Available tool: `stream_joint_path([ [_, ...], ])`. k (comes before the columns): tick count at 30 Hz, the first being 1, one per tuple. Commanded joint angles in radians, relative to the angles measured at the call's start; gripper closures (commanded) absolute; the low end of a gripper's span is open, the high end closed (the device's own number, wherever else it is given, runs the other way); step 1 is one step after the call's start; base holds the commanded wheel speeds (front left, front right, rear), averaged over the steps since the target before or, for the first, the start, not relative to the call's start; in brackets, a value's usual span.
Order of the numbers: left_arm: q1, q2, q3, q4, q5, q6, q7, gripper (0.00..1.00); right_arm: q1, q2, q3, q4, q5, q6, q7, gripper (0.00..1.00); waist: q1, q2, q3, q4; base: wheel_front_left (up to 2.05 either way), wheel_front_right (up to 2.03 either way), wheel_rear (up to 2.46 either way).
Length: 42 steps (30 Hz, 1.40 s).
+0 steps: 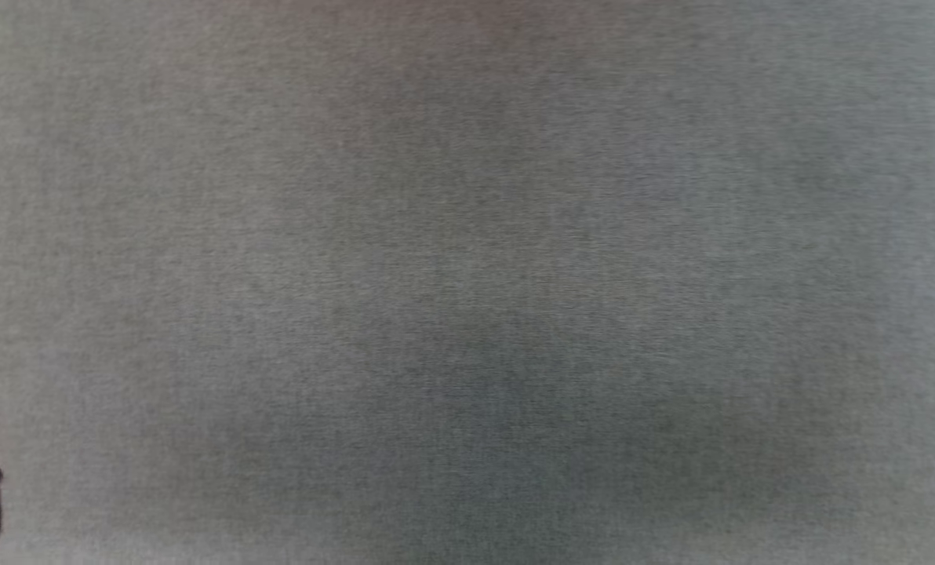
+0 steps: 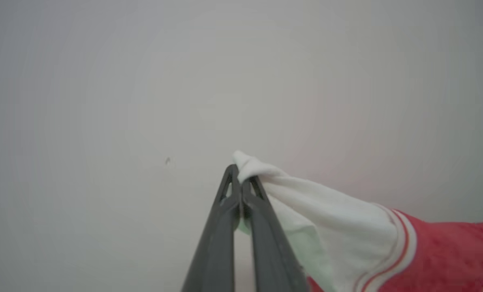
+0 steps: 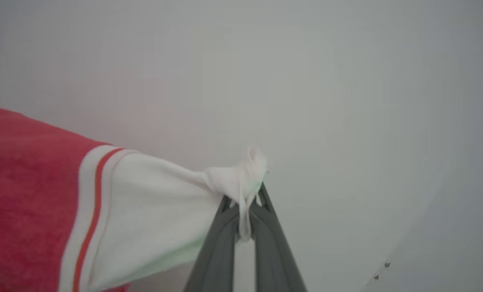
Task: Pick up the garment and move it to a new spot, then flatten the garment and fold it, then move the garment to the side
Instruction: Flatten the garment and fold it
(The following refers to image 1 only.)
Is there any grey fabric sofa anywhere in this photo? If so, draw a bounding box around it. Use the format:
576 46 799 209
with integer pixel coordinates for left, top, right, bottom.
0 0 935 565

